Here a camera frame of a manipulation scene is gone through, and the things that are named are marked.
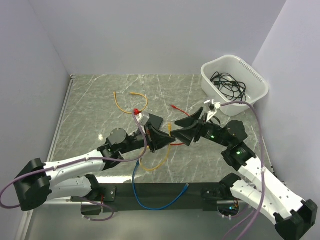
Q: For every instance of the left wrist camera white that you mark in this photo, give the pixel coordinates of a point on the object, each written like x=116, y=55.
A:
x=141, y=116

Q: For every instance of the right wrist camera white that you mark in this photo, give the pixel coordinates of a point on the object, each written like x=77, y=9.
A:
x=213, y=106

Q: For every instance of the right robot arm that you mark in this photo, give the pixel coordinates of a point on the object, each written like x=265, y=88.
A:
x=291, y=215

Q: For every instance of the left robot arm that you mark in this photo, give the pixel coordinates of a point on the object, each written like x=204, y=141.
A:
x=39, y=181

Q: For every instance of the white plastic basin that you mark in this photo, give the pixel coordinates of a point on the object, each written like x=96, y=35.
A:
x=230, y=79

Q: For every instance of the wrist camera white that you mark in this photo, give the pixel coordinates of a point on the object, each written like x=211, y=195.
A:
x=141, y=116
x=213, y=106

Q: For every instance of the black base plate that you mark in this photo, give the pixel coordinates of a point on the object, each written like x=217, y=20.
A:
x=208, y=196

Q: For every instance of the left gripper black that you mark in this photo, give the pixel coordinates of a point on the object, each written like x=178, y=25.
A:
x=158, y=140

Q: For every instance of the black network switch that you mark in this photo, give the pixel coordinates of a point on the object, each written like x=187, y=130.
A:
x=156, y=121

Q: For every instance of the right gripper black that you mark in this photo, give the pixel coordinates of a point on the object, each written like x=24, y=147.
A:
x=187, y=135

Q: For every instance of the aluminium rail frame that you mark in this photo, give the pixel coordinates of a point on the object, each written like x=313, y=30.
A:
x=27, y=215

